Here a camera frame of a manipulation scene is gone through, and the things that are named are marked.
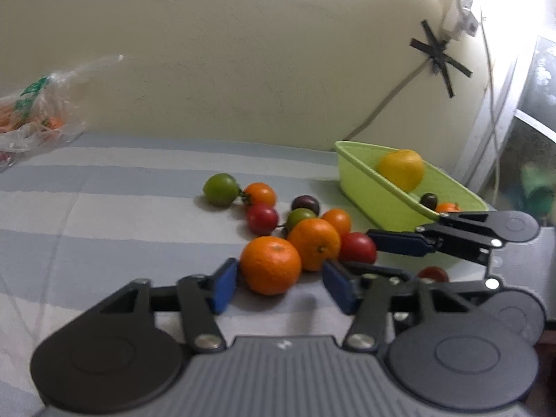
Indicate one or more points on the clear plastic produce bag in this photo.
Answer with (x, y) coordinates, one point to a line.
(43, 108)

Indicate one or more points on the yellow orange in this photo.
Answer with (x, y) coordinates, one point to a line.
(400, 169)

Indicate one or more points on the orange mandarin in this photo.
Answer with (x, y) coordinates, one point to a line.
(315, 241)
(269, 265)

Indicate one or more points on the red cherry tomato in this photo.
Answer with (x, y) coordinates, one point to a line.
(357, 247)
(262, 219)
(432, 272)

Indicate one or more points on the black tape cross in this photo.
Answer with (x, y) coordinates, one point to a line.
(438, 54)

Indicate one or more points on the white power strip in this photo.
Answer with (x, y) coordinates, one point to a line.
(456, 13)

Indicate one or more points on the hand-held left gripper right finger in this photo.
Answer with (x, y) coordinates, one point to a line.
(339, 286)

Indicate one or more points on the white window frame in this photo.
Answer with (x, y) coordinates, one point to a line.
(514, 82)

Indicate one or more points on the dark purple cherry tomato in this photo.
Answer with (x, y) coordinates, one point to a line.
(305, 203)
(429, 200)

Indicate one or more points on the green object behind window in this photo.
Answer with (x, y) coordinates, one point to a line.
(536, 189)

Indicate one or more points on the orange cherry tomato with stem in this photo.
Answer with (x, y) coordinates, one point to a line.
(260, 194)

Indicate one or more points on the large green tomato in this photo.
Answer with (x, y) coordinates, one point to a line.
(220, 189)

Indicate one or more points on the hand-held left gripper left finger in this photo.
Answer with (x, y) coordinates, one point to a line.
(223, 284)

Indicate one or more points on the striped blue white sheet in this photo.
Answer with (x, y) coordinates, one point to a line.
(108, 226)

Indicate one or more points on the light green plastic basket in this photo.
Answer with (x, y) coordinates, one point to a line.
(369, 182)

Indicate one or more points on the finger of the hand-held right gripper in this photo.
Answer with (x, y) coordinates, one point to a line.
(399, 243)
(391, 272)

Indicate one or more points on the small green tomato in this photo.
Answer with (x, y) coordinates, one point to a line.
(299, 216)

